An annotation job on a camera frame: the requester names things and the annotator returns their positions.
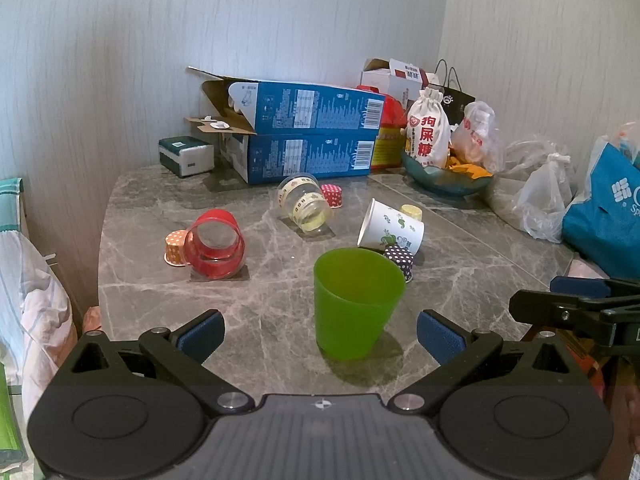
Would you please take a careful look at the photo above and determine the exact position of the clear plastic cup yellow band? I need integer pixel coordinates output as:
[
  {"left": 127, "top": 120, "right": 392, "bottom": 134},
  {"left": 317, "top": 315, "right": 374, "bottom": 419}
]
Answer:
[{"left": 276, "top": 172, "right": 335, "bottom": 235}]

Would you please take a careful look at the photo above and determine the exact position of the red clear plastic cup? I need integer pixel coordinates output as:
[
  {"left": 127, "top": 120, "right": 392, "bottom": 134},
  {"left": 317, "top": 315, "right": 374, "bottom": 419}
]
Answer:
[{"left": 183, "top": 209, "right": 247, "bottom": 281}]

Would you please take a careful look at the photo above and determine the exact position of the crumpled clear plastic bag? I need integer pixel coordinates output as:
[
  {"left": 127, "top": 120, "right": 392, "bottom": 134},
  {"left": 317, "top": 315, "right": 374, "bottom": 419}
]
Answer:
[{"left": 500, "top": 132, "right": 589, "bottom": 177}]

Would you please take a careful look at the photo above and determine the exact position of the orange snack packet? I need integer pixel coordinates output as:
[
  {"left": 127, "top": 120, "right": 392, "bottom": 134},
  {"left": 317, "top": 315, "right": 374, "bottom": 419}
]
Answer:
[{"left": 449, "top": 152, "right": 494, "bottom": 181}]

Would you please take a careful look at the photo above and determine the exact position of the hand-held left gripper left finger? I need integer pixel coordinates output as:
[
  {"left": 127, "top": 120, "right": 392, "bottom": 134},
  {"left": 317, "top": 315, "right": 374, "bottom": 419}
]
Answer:
[{"left": 59, "top": 310, "right": 256, "bottom": 415}]

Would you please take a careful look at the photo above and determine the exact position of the person's right forearm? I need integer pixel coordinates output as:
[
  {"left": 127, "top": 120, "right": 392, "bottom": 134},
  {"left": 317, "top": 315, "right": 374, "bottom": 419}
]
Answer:
[{"left": 602, "top": 356, "right": 640, "bottom": 480}]

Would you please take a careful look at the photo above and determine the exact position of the red yellow box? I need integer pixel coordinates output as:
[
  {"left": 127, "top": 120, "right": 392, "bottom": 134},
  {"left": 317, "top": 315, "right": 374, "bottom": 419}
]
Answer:
[{"left": 370, "top": 95, "right": 409, "bottom": 170}]

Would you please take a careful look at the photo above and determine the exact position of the green plastic cup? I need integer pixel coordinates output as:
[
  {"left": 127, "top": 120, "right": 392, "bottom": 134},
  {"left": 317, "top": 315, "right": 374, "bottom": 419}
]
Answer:
[{"left": 313, "top": 247, "right": 407, "bottom": 361}]

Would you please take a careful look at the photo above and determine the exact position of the white red carton box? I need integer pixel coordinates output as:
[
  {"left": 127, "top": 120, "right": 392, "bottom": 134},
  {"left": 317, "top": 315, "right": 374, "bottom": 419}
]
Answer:
[{"left": 360, "top": 58, "right": 441, "bottom": 106}]

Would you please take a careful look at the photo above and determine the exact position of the orange polka dot paper cup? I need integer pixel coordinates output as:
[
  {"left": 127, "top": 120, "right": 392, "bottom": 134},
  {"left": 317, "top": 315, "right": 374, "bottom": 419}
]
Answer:
[{"left": 164, "top": 229, "right": 189, "bottom": 266}]

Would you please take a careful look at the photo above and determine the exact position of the teal ceramic bowl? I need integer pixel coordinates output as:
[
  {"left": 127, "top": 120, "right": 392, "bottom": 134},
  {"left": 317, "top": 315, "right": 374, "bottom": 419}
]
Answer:
[{"left": 401, "top": 150, "right": 495, "bottom": 196}]

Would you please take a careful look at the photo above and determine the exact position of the green white tissue pack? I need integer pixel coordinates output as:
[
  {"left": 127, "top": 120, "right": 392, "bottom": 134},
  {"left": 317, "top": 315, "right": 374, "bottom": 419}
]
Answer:
[{"left": 158, "top": 136, "right": 215, "bottom": 178}]

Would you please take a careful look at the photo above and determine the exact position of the blue cardboard box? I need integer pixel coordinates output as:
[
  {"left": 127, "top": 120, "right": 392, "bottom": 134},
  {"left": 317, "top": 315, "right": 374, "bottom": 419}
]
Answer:
[{"left": 184, "top": 116, "right": 381, "bottom": 185}]

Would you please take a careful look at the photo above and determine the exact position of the teal plaid cloth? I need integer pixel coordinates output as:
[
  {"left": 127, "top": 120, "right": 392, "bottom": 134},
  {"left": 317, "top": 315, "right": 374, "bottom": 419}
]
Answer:
[{"left": 0, "top": 177, "right": 25, "bottom": 234}]

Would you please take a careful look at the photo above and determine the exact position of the blue cardboard box open flap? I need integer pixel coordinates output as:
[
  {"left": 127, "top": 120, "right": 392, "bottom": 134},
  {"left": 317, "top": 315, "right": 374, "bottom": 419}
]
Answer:
[{"left": 187, "top": 66, "right": 387, "bottom": 136}]

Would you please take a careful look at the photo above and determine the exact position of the pale striped bedding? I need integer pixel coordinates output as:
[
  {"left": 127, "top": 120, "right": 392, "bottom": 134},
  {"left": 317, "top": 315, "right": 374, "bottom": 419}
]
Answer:
[{"left": 0, "top": 227, "right": 76, "bottom": 413}]

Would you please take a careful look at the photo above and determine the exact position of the knotted clear plastic bag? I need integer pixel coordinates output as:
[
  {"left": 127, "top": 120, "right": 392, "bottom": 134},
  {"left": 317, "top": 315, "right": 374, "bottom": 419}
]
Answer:
[{"left": 510, "top": 152, "right": 576, "bottom": 245}]

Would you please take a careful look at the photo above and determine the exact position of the blue tote bag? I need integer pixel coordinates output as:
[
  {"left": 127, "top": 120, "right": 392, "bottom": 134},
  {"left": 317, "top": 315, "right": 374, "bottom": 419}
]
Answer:
[{"left": 562, "top": 140, "right": 640, "bottom": 281}]

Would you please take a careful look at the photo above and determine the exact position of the clear plastic bag red print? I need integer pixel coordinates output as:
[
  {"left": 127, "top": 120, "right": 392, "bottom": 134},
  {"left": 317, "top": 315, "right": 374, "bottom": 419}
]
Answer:
[{"left": 449, "top": 101, "right": 504, "bottom": 174}]

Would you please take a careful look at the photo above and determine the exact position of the white paper cup green print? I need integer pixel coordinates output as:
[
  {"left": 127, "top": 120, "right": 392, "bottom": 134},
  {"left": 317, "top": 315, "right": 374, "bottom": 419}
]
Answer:
[{"left": 356, "top": 198, "right": 426, "bottom": 254}]

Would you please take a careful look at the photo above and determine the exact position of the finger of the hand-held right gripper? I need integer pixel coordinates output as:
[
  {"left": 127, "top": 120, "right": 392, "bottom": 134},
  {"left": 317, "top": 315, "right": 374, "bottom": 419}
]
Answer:
[
  {"left": 508, "top": 289, "right": 618, "bottom": 333},
  {"left": 549, "top": 275, "right": 640, "bottom": 307}
]

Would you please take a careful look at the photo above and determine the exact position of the dark polka dot paper cup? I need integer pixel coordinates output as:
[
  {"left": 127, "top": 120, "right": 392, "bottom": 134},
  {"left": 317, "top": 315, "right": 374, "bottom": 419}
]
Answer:
[{"left": 382, "top": 246, "right": 416, "bottom": 284}]

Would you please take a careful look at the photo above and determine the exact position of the white drawstring cloth bag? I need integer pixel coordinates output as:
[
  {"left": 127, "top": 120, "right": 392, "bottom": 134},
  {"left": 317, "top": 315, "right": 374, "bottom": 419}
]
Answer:
[{"left": 403, "top": 87, "right": 451, "bottom": 169}]

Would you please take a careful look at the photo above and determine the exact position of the green flat item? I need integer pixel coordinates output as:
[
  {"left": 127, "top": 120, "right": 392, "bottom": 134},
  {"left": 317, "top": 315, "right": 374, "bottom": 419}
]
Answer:
[{"left": 0, "top": 360, "right": 27, "bottom": 465}]

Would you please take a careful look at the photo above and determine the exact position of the white plastic bag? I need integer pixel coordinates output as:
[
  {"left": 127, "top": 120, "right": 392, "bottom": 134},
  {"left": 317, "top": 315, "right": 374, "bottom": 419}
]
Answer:
[{"left": 585, "top": 121, "right": 640, "bottom": 171}]

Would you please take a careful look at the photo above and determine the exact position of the black paper bag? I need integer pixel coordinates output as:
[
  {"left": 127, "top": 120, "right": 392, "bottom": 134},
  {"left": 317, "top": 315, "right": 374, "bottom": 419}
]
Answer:
[{"left": 427, "top": 59, "right": 477, "bottom": 126}]

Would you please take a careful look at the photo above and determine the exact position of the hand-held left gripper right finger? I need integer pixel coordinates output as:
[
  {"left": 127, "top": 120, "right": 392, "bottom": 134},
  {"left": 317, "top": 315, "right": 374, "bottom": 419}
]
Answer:
[{"left": 387, "top": 310, "right": 583, "bottom": 413}]

